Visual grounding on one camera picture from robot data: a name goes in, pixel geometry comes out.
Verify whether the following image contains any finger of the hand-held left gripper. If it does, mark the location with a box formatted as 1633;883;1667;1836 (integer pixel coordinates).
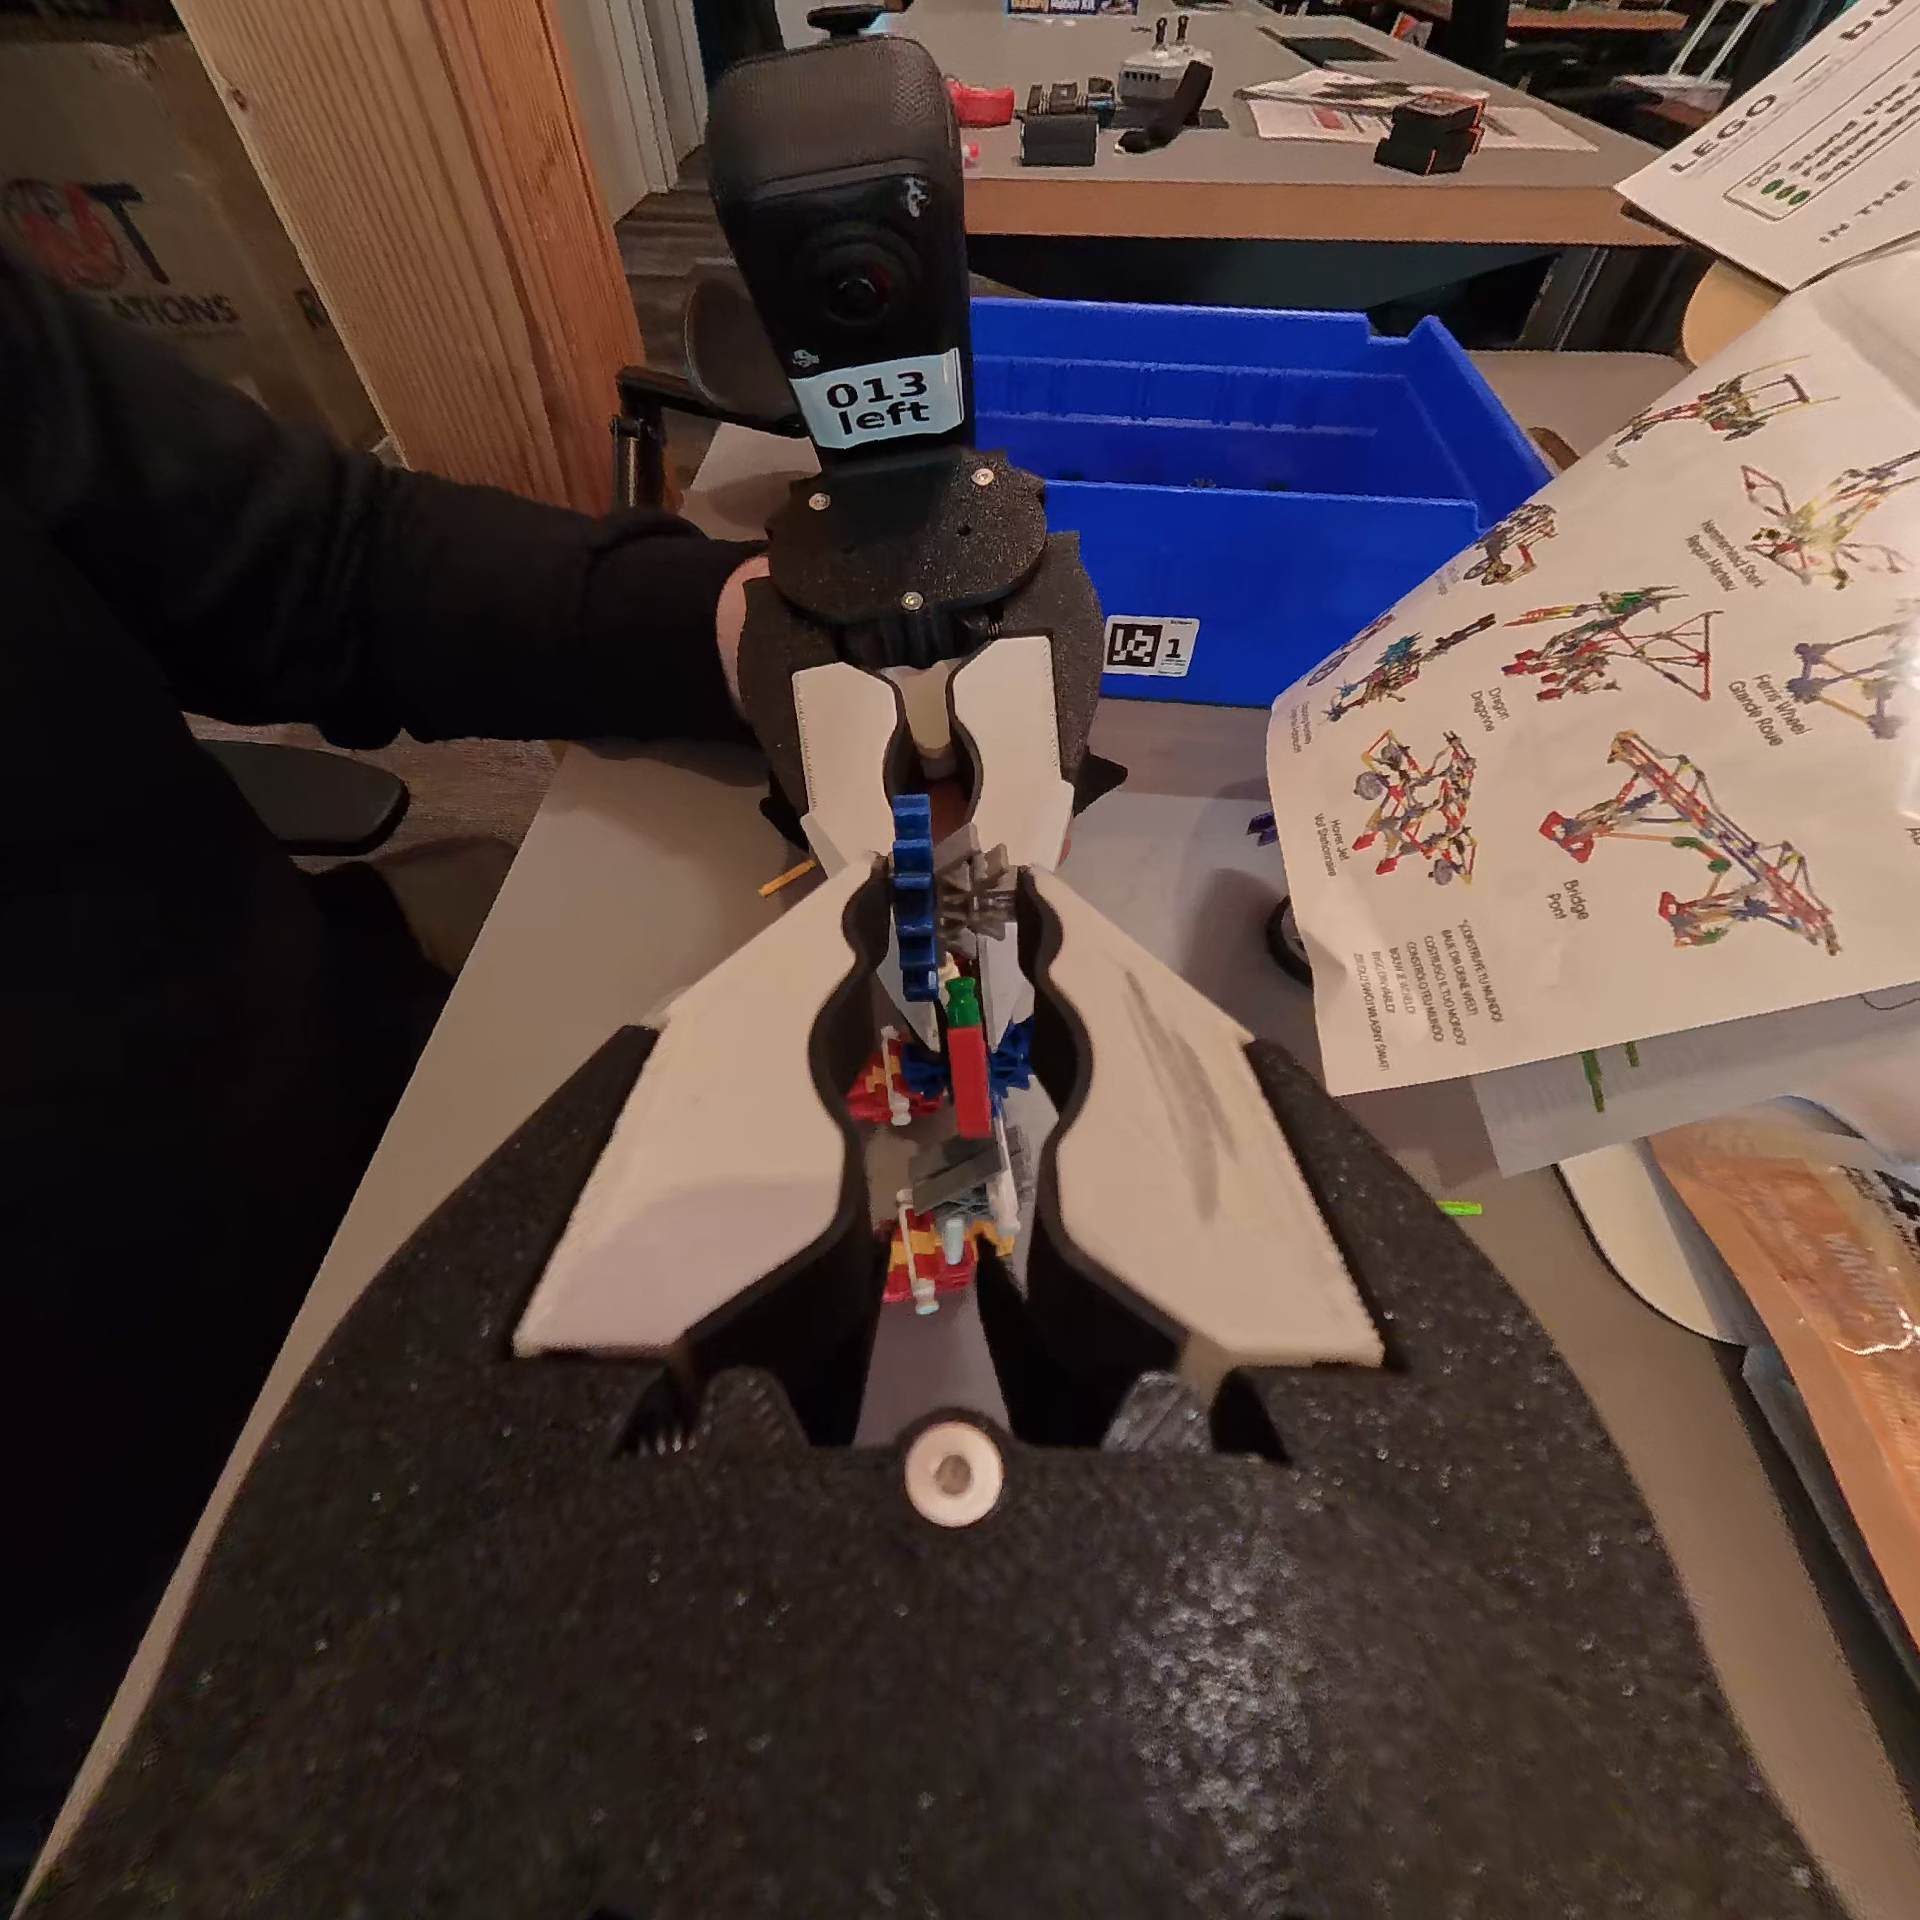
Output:
788;664;907;890
949;633;1081;876

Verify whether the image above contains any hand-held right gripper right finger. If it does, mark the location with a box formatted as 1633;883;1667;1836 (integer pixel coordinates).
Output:
1016;863;1386;1369

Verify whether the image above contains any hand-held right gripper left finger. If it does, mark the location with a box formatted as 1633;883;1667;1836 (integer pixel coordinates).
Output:
514;857;891;1363

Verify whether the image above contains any blue and grey connector assembly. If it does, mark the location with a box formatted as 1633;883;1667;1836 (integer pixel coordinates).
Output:
884;791;1030;1052

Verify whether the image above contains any red rod with green end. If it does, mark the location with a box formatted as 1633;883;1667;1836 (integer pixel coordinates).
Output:
942;974;997;1136

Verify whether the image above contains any person's left forearm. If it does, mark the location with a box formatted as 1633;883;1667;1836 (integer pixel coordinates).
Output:
0;253;761;751

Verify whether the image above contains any person's left hand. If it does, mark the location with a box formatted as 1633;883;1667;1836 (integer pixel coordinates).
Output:
714;558;773;738

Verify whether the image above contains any red yellow white toy piece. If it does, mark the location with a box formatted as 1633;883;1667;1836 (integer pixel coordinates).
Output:
883;1214;1007;1319
847;1026;952;1128

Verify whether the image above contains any grey white toy piece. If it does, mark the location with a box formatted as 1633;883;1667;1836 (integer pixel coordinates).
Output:
901;1132;1033;1220

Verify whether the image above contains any black chair armrest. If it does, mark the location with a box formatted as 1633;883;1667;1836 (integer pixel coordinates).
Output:
614;282;787;515

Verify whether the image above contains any blue plastic bin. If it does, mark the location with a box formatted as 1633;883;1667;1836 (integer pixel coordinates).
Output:
967;293;1554;710

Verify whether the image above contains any wooden panel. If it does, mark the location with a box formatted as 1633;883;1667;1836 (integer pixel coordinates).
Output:
172;0;648;515

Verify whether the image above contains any grey work table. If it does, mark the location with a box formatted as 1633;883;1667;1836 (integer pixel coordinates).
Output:
884;0;1687;251

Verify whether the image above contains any white round disc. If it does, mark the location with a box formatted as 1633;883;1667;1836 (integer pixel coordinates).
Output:
1552;1152;1761;1347

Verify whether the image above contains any white paper with green print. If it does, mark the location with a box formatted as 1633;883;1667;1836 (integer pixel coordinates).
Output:
1470;989;1920;1182

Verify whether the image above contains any red striped leaflet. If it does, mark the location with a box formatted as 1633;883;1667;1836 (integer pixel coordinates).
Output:
1237;66;1602;153

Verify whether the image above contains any white toy instruction sheet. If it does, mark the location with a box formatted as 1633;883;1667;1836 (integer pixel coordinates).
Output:
1266;275;1920;1103

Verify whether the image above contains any black and orange box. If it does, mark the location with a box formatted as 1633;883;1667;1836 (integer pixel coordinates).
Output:
1372;89;1489;176

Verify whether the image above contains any orange booklet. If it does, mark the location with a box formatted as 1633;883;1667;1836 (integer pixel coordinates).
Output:
1651;1101;1920;1652

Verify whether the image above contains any printed cardboard box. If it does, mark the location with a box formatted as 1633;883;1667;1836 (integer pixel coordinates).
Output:
0;35;381;456

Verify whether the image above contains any white printed leaflet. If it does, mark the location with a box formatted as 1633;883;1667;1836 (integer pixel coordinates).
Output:
1616;0;1920;293

